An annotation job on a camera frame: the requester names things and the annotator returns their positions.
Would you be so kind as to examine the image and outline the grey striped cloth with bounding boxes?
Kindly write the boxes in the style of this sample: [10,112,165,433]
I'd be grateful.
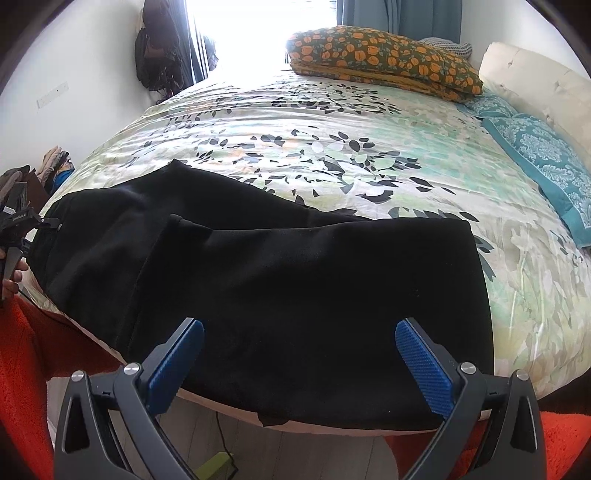
[421,37,473,59]

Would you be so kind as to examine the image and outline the clothes pile on cabinet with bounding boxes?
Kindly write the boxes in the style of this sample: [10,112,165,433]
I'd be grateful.
[1,146,75,198]

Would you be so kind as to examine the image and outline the orange fuzzy garment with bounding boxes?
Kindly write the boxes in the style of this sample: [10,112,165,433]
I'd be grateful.
[1,297,590,479]

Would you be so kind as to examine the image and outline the teal curtain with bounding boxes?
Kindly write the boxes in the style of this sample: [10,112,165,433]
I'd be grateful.
[337,0,463,43]

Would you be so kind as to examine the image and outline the dark hanging clothes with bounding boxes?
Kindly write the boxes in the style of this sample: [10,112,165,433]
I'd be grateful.
[134,0,218,101]

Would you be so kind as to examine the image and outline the green object on floor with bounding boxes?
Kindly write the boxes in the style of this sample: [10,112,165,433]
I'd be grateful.
[194,452,235,480]

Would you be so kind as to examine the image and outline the left hand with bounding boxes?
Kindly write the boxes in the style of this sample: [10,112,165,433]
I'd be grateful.
[1,258,29,300]

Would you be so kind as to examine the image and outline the black cable on floor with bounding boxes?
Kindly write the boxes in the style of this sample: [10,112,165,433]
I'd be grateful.
[214,410,233,455]

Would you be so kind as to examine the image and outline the black pants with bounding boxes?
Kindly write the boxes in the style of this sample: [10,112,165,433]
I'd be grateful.
[28,161,494,431]

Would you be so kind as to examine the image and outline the orange floral folded blanket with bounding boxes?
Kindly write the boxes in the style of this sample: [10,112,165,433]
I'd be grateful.
[287,26,484,103]

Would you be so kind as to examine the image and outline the white wall switch plate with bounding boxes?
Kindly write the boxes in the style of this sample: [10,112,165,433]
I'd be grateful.
[36,82,69,109]

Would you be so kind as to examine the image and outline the cream padded headboard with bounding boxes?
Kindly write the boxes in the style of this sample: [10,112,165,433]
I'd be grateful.
[479,42,591,166]

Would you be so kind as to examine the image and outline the teal patterned pillow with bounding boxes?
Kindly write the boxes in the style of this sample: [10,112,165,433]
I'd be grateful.
[463,93,590,248]

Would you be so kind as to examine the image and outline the floral bed sheet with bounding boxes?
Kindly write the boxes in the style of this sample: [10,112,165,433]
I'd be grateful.
[58,71,590,413]

